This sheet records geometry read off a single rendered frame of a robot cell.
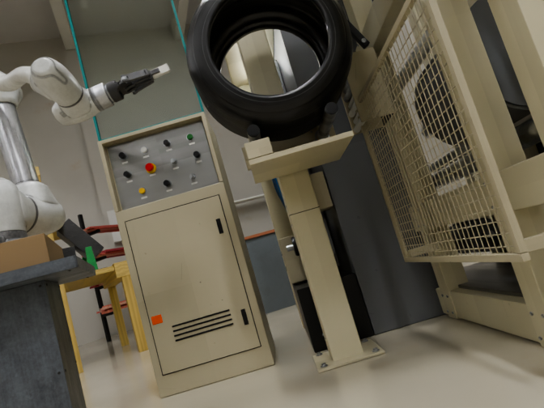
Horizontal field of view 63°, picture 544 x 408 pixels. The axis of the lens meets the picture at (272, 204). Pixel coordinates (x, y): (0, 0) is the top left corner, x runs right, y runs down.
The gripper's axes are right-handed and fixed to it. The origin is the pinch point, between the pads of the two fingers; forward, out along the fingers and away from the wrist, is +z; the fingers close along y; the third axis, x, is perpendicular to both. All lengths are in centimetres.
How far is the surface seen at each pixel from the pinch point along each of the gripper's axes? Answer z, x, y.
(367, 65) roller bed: 79, 24, 21
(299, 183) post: 32, 56, 28
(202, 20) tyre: 21.3, -4.0, -12.5
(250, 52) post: 37.5, -5.7, 27.4
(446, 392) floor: 36, 131, -33
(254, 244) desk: -4, 56, 287
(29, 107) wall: -316, -412, 695
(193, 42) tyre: 15.3, 1.7, -12.0
